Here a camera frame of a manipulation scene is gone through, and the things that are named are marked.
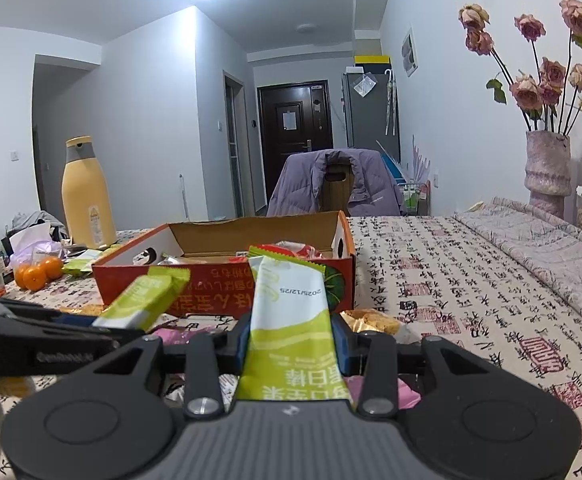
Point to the wooden chair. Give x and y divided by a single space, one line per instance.
336 195

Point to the interior door frame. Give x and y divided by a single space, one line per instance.
233 150

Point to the green white snack bar packet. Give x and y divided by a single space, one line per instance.
141 297
291 320
106 251
81 267

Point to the grey clothing pile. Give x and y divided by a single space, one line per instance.
31 220

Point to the dark entrance door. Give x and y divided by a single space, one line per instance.
286 150

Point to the dried rose bouquet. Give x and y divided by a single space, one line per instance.
526 92

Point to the white purple plastic bag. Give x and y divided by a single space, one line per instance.
31 245

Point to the orange fruit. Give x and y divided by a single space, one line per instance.
52 267
35 278
20 276

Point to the silver snack packet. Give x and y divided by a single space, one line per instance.
181 259

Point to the white mop stick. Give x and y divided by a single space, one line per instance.
182 195

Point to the paper sheet on refrigerator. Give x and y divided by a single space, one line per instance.
363 85

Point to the pink mottled vase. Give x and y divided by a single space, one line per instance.
548 175

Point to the purple puffer jacket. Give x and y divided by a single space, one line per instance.
296 185

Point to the red snack packet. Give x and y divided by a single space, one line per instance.
296 250

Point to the yellow box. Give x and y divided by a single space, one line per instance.
371 59

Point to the wall picture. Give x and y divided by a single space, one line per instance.
409 52

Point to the grey refrigerator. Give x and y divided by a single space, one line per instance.
366 120

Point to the folding drying rack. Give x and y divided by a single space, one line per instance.
413 195

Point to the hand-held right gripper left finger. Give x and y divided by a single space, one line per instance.
236 350

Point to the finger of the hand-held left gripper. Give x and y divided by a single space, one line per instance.
78 321
96 336

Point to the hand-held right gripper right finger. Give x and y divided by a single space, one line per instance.
343 352

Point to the round ceiling lamp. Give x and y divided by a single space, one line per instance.
306 27

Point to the folded white umbrella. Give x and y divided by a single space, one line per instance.
390 110

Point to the orange cardboard fruit box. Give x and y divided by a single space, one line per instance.
216 285

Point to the yellow thermos bottle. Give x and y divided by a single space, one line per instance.
88 200

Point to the folded quilted blanket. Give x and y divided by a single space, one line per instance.
546 260

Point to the oat crisps snack packet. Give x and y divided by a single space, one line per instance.
371 320

